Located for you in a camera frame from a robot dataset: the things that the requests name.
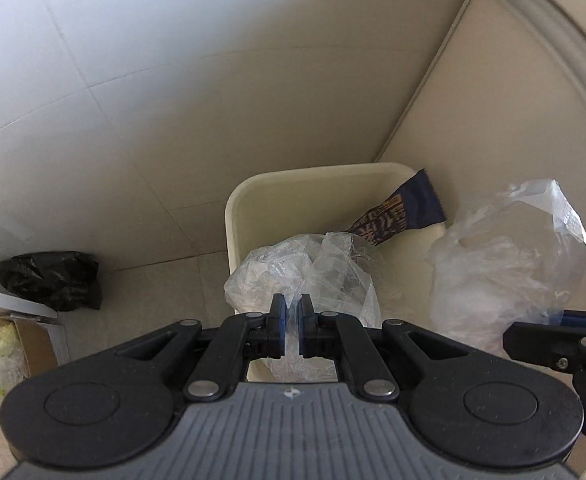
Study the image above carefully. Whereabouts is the cardboard box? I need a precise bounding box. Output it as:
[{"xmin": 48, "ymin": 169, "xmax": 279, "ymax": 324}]
[{"xmin": 0, "ymin": 310, "xmax": 58, "ymax": 461}]

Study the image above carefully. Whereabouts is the black plastic bag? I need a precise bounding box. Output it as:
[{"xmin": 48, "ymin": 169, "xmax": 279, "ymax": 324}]
[{"xmin": 0, "ymin": 251, "xmax": 104, "ymax": 312}]

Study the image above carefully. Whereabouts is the dark blue snack wrapper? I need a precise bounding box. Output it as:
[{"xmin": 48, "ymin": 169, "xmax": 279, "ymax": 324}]
[{"xmin": 345, "ymin": 167, "xmax": 447, "ymax": 250}]

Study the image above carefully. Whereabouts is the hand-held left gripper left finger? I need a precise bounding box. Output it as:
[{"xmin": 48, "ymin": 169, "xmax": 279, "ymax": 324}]
[{"xmin": 115, "ymin": 294, "xmax": 294, "ymax": 402}]

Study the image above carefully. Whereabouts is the cream plastic trash bin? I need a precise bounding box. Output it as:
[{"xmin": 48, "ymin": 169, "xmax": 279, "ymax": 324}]
[{"xmin": 224, "ymin": 161, "xmax": 449, "ymax": 385}]

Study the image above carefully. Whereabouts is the beige kitchen cabinet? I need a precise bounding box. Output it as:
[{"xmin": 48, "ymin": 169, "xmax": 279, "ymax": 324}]
[{"xmin": 373, "ymin": 0, "xmax": 586, "ymax": 341}]

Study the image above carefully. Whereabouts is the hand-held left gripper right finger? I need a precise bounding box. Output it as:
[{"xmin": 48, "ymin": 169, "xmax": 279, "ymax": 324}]
[{"xmin": 295, "ymin": 294, "xmax": 469, "ymax": 402}]

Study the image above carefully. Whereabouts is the clear plastic bag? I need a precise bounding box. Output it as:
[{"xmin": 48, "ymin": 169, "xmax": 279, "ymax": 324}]
[
  {"xmin": 223, "ymin": 231, "xmax": 383, "ymax": 381},
  {"xmin": 425, "ymin": 178, "xmax": 586, "ymax": 361}
]

